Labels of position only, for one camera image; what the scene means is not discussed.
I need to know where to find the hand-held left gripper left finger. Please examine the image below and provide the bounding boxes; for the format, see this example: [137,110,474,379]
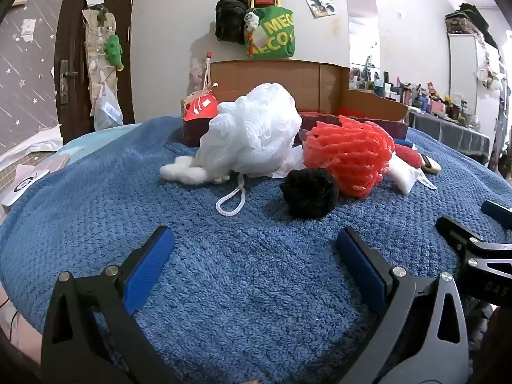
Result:
[40,225,180,384]

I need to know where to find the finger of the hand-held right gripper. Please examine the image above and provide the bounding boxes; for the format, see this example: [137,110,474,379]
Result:
[435,216,512,276]
[481,200,512,228]

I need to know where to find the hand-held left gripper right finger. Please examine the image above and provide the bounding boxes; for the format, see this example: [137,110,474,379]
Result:
[336,226,470,384]

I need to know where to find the beige round powder puff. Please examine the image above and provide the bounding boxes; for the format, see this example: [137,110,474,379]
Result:
[419,154,441,174]

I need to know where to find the white packet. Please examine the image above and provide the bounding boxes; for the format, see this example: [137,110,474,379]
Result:
[389,161,420,195]

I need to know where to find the black pom-pom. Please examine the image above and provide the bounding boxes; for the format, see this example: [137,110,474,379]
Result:
[279,168,340,219]

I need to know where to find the red heart plush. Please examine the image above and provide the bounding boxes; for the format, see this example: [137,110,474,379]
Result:
[393,144,438,190]

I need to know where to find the white fluffy plush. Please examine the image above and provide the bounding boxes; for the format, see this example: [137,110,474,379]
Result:
[160,156,209,185]

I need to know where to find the red crochet item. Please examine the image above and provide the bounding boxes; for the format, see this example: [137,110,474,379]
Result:
[302,115,395,199]

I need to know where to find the white mesh bath pouf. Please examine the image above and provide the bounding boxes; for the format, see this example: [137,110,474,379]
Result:
[198,83,302,217]

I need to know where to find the red cardboard box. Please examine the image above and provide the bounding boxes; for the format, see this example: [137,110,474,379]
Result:
[182,60,409,148]

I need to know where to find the table with grey cloth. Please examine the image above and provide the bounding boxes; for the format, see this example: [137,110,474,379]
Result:
[407,110,491,165]

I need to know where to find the blue fleece blanket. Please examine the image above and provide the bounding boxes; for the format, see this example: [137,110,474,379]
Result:
[0,116,512,384]

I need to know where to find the cluttered side table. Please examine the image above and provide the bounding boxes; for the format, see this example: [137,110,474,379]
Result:
[349,54,481,129]

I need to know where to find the light blue bedsheet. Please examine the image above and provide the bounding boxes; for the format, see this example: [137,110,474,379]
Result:
[58,123,141,157]

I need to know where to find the pink notebook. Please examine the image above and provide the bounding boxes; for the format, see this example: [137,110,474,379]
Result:
[37,154,69,173]

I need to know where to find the white wardrobe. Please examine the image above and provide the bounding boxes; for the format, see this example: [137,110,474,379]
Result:
[446,32,505,137]

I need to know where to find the white box with round mark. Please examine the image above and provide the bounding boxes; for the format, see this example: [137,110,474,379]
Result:
[0,168,51,213]

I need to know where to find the translucent plastic bag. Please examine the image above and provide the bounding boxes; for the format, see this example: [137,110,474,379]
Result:
[93,84,124,131]

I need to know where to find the red smiley paper bag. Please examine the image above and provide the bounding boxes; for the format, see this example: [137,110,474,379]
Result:
[182,91,398,124]

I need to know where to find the white plastic sheet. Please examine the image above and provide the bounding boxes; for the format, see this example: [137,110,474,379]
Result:
[0,124,65,169]

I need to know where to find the dark bags on wardrobe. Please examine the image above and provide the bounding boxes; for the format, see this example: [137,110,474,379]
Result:
[445,3,499,35]

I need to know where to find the green crocodile plush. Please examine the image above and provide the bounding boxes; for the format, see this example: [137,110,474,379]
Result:
[103,35,125,68]

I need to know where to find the beige hanging organizer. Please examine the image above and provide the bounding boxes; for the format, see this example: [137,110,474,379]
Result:
[82,6,119,109]

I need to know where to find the green tote bag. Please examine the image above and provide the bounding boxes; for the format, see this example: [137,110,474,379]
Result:
[244,5,296,60]

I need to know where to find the dark brown door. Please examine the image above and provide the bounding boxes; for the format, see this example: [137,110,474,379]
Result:
[54,0,139,143]

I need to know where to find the black bag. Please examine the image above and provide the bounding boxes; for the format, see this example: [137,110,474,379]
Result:
[215,0,249,43]

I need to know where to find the pale pink wall plush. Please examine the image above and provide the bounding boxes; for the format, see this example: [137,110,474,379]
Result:
[189,59,205,91]

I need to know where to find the metal door handle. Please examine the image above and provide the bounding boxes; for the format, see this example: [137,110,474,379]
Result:
[59,60,79,105]

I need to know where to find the wall mirror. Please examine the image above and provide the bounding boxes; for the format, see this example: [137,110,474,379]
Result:
[346,0,381,69]

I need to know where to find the wall photo collage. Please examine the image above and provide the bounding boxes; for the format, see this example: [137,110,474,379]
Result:
[300,0,338,19]

